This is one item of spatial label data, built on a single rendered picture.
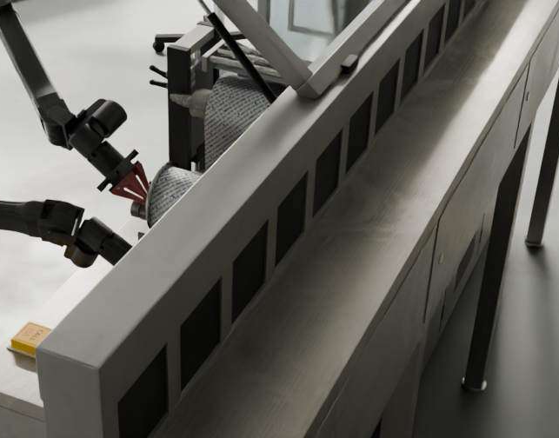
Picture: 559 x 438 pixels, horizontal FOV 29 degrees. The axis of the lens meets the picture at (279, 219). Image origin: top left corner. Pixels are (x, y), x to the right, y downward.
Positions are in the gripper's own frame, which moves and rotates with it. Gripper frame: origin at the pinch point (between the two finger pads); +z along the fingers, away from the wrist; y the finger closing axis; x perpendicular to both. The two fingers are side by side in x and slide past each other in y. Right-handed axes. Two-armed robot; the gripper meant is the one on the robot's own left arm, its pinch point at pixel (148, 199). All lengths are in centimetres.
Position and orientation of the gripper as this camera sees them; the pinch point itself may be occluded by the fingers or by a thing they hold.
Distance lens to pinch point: 224.8
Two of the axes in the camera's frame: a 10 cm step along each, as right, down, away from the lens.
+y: -3.5, 5.1, -7.8
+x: 6.1, -5.1, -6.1
